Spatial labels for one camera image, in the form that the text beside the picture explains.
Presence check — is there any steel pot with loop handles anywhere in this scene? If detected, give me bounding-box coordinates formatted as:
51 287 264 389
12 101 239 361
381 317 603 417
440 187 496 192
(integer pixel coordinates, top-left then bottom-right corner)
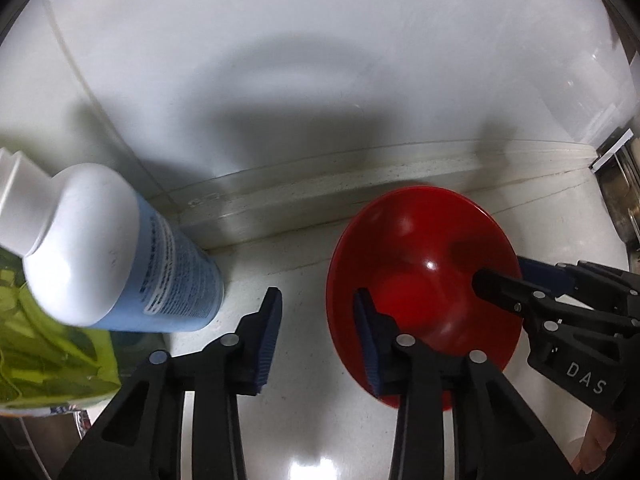
597 150 640 248

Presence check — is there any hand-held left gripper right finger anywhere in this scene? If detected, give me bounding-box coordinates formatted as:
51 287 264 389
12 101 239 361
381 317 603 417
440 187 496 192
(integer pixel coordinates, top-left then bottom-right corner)
354 290 576 480

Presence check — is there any person's right hand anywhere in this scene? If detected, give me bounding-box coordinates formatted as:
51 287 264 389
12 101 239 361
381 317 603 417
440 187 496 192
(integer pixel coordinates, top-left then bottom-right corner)
572 409 621 476

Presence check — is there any white pump bottle blue label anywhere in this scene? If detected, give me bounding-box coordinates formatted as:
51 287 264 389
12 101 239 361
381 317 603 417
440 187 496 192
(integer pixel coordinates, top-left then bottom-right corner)
0 147 225 335

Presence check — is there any green dish soap bottle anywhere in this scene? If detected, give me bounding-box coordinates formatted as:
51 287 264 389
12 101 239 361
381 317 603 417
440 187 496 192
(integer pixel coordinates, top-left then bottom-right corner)
0 245 123 418

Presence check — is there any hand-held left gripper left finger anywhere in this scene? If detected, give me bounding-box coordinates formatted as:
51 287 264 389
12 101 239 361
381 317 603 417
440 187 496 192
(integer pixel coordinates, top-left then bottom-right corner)
55 287 282 480

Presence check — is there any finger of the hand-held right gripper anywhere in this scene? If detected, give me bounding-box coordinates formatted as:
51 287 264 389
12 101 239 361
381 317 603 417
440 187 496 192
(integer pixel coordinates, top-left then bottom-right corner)
472 269 566 333
517 256 640 318

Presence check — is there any red and black bowl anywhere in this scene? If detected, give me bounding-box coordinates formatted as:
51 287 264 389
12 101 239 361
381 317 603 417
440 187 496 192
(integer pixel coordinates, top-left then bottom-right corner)
325 186 525 411

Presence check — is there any steel sink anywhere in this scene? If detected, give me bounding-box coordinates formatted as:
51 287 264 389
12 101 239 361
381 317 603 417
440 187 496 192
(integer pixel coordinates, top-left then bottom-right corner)
0 410 96 480

